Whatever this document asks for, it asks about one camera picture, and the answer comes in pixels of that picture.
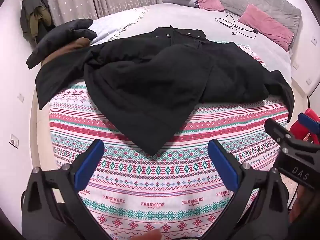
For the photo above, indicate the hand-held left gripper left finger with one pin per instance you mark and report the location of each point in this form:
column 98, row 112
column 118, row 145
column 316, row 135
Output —
column 90, row 165

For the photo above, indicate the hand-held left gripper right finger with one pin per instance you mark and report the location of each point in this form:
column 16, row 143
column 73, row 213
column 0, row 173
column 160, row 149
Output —
column 222, row 165

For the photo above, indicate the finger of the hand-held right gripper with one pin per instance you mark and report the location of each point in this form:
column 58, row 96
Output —
column 277, row 130
column 308, row 120

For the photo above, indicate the black padded coat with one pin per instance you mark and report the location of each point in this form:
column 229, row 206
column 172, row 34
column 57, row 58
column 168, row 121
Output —
column 150, row 80

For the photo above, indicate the person's right hand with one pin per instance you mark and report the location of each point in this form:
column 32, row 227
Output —
column 298, row 205

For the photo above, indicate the person's left hand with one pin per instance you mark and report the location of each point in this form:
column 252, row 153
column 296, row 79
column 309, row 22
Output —
column 152, row 234

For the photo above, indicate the red object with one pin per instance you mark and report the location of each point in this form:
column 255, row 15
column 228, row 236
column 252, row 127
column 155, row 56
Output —
column 298, row 131

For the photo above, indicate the red green patterned blanket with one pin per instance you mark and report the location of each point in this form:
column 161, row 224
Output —
column 150, row 180

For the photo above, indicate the brown garment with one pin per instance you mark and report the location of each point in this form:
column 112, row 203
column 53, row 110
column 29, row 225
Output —
column 70, row 48

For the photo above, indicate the dark grey puffer jacket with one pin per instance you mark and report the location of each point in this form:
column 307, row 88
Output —
column 62, row 35

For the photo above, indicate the white fringed blanket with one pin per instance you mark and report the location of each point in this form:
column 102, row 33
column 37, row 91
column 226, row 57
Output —
column 107, row 27

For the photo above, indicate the hanging dark coats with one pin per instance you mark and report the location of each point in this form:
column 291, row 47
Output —
column 32, row 17

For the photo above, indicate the grey blue pillow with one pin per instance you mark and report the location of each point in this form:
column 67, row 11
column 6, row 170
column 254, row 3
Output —
column 177, row 3

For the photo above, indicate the grey star print curtain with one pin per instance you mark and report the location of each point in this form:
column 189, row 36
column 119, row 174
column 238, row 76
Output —
column 100, row 0

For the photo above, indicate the white wall socket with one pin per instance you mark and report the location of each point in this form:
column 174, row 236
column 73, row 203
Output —
column 295, row 66
column 13, row 140
column 20, row 97
column 314, row 40
column 309, row 81

